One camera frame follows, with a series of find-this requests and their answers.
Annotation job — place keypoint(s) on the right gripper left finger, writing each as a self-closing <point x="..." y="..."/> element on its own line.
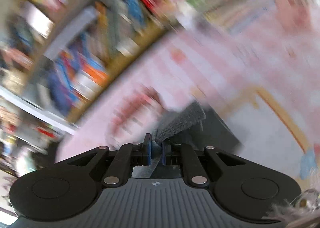
<point x="120" y="163"/>

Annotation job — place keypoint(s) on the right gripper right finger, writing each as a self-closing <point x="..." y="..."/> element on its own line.
<point x="184" y="156"/>

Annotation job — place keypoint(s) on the grey sweatpants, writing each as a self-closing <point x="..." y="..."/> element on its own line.
<point x="196" y="126"/>

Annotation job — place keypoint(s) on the upper orange white box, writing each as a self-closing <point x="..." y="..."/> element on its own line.
<point x="89" y="79"/>

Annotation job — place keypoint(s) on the pink checkered cartoon tablecloth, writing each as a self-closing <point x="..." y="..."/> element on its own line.
<point x="263" y="82"/>

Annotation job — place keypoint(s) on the white wooden bookshelf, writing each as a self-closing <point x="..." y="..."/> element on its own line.
<point x="26" y="26"/>

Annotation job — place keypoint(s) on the row of leaning books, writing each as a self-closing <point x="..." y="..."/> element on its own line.
<point x="121" y="33"/>

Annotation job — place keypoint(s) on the white flat lamp bar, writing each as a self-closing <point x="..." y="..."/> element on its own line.
<point x="69" y="32"/>

